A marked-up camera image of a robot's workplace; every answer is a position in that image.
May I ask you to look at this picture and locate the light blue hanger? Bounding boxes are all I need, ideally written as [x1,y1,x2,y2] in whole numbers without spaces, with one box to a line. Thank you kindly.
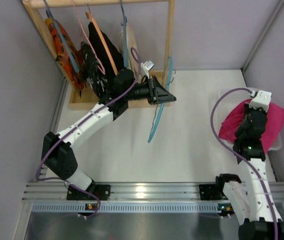
[147,56,174,143]

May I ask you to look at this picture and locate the beige trousers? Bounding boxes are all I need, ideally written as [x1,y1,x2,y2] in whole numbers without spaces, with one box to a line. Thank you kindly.
[119,22,142,76]

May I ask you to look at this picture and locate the grey-blue hanger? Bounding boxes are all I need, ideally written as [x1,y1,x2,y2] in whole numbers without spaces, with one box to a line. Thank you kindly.
[119,0,129,68]

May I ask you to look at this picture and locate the pink trousers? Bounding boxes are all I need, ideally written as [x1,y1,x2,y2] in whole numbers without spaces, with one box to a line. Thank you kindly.
[218,99,284,153]

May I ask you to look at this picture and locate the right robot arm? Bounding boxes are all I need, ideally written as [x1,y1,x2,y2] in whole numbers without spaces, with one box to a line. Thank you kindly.
[219,95,284,240]

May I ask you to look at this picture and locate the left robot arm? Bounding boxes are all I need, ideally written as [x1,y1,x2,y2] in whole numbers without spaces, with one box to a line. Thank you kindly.
[42,68,176,193]

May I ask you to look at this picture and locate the black white patterned trousers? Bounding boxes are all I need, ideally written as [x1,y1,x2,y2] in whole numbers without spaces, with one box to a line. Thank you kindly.
[80,42,109,99]

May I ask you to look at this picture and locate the orange patterned trousers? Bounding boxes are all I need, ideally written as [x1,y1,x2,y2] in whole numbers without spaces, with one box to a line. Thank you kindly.
[45,17,86,92]

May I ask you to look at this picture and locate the orange wooden hanger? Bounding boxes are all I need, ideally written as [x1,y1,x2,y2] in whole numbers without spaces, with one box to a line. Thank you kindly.
[86,11,120,78]

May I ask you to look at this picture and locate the blue hanger far left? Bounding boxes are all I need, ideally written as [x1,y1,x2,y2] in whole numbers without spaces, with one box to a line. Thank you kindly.
[43,0,79,73]

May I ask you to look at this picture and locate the wooden clothes rack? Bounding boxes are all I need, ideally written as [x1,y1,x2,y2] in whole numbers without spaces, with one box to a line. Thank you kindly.
[21,0,175,110]

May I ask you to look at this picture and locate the white plastic basket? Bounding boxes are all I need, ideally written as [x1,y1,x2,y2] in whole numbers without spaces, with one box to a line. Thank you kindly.
[215,90,282,151]

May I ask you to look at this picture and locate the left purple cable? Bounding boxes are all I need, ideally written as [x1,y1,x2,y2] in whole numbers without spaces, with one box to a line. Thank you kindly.
[35,46,142,221]

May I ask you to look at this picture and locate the purple cable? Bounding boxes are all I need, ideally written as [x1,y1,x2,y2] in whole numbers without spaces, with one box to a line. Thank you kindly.
[35,46,142,221]
[211,87,281,240]

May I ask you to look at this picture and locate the pink wire hanger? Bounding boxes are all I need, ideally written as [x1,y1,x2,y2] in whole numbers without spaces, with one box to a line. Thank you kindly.
[71,0,105,74]

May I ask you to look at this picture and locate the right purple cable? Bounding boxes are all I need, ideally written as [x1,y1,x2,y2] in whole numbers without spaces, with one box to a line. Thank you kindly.
[211,87,281,240]

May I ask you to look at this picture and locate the aluminium rail base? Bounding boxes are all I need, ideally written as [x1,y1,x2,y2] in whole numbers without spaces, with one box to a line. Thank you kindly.
[21,181,284,217]

